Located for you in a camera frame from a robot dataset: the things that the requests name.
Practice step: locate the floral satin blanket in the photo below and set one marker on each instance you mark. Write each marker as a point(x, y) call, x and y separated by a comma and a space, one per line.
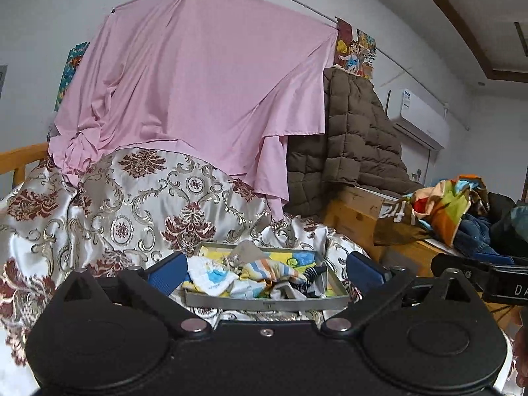
point(136, 198)

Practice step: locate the wooden bed rail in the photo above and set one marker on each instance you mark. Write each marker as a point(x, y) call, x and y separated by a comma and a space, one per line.
point(20, 159)

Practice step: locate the pink bed sheet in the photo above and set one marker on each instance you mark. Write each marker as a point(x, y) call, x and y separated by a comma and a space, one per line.
point(198, 70)

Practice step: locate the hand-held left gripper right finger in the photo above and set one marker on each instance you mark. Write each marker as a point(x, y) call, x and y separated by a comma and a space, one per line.
point(365, 274)

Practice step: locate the cartoon wall poster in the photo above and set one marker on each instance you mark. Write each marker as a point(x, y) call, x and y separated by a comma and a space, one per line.
point(354, 53)

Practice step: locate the white blue printed cloth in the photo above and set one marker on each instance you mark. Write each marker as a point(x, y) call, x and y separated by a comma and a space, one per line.
point(210, 276)

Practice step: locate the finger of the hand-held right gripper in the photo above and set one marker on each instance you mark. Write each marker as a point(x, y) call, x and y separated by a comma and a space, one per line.
point(453, 266)

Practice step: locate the brown bag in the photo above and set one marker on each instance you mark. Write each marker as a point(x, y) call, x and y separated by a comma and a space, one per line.
point(396, 227)

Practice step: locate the white air conditioner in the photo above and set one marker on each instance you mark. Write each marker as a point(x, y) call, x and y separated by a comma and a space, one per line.
point(416, 115)

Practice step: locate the wooden bed frame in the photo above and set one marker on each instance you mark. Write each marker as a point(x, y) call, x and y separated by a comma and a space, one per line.
point(350, 214)

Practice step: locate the dark clothing pile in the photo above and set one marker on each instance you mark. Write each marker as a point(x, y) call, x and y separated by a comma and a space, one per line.
point(507, 227)

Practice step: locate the grey tray with colourful liner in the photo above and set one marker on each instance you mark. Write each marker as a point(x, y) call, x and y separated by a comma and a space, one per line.
point(264, 302)

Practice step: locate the brown quilted jacket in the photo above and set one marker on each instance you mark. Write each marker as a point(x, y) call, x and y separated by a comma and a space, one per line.
point(350, 140)

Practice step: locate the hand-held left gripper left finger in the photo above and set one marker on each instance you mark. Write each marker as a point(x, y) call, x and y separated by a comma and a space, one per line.
point(169, 274)

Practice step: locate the teal wall poster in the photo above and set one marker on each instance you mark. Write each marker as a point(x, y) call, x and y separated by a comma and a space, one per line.
point(72, 74)

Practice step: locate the colourful patchwork cloth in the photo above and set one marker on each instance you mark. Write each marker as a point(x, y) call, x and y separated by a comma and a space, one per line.
point(449, 210)

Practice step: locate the pastel striped sock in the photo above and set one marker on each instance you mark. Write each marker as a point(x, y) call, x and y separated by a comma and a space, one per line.
point(268, 270)

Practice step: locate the person's right hand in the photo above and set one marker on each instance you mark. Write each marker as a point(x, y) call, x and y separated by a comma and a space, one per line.
point(522, 359)

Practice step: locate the navy striped sock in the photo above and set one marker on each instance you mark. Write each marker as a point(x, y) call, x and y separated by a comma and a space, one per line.
point(315, 274)

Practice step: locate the blue denim jeans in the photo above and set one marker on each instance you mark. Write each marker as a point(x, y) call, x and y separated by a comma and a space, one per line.
point(478, 231)

